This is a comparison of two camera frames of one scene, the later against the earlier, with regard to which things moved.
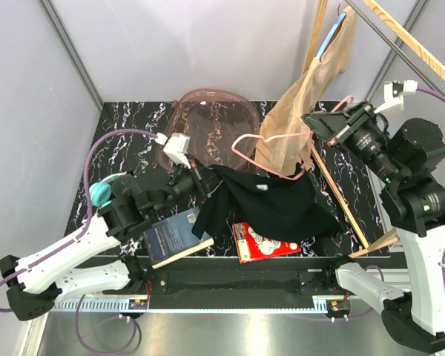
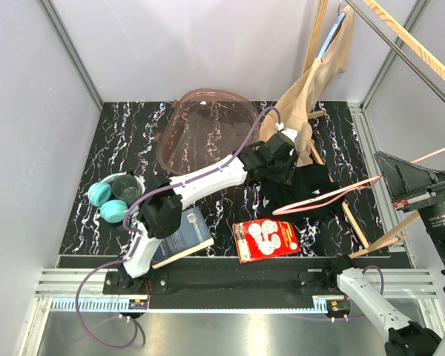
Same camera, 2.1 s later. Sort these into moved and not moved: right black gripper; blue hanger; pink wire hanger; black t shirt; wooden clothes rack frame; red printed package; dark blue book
Moved: pink wire hanger; right black gripper; black t shirt
Not moved: wooden clothes rack frame; blue hanger; dark blue book; red printed package
